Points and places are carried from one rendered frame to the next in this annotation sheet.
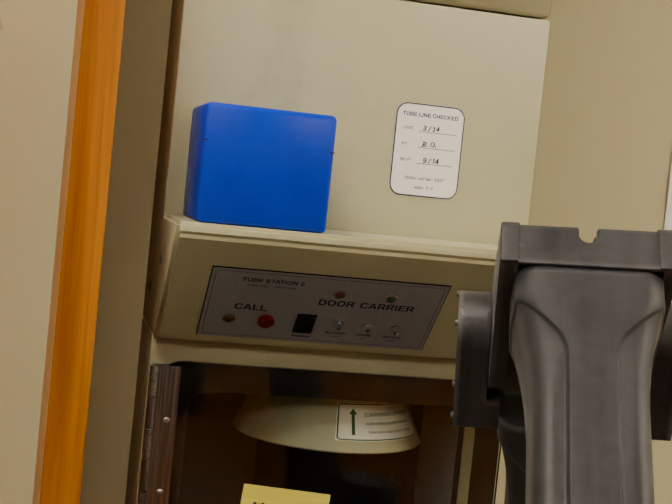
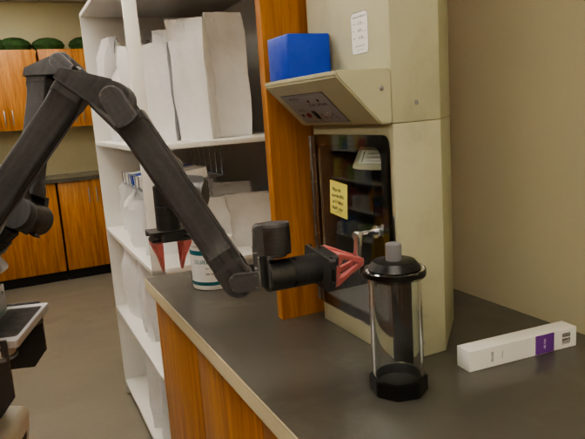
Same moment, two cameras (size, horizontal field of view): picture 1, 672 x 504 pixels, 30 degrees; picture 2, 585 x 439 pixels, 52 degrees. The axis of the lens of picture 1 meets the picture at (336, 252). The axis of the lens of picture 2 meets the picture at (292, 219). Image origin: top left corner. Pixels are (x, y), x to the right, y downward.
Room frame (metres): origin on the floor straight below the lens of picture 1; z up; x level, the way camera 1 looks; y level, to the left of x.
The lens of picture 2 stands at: (0.69, -1.22, 1.45)
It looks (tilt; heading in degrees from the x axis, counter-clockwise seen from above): 10 degrees down; 78
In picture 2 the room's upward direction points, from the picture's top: 4 degrees counter-clockwise
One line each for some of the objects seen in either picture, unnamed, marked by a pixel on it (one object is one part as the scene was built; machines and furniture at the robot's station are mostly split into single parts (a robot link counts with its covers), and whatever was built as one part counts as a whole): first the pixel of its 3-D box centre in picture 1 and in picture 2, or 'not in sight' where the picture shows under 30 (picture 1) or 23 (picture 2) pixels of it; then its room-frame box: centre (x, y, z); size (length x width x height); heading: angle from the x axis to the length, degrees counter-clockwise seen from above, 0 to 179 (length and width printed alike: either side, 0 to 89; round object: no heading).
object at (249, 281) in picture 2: not in sight; (258, 254); (0.84, -0.15, 1.19); 0.12 x 0.09 x 0.11; 174
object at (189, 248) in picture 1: (361, 296); (322, 101); (1.01, -0.02, 1.46); 0.32 x 0.12 x 0.10; 103
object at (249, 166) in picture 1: (257, 167); (299, 57); (0.99, 0.07, 1.56); 0.10 x 0.10 x 0.09; 13
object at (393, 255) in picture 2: not in sight; (393, 261); (1.06, -0.27, 1.18); 0.09 x 0.09 x 0.07
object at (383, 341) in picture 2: not in sight; (396, 326); (1.06, -0.27, 1.06); 0.11 x 0.11 x 0.21
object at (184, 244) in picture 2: not in sight; (174, 249); (0.69, 0.21, 1.14); 0.07 x 0.07 x 0.09; 13
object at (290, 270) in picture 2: not in sight; (278, 271); (0.87, -0.16, 1.16); 0.07 x 0.06 x 0.07; 13
